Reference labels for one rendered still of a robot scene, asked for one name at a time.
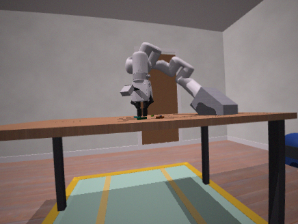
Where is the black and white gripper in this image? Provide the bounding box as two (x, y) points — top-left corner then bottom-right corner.
(131, 79), (154, 117)

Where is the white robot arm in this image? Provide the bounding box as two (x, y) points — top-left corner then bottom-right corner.
(120, 42), (201, 98)

